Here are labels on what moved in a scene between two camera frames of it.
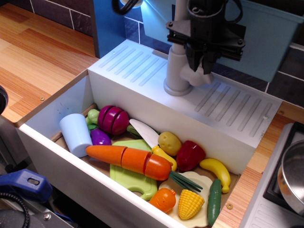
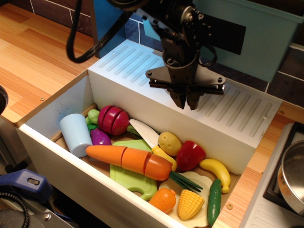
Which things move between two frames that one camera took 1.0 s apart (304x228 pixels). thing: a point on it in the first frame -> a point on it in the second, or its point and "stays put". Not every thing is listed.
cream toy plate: [201, 218] stays put
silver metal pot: [290, 177] stays put
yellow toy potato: [170, 143] stays put
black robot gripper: [206, 27] -> [183, 76]
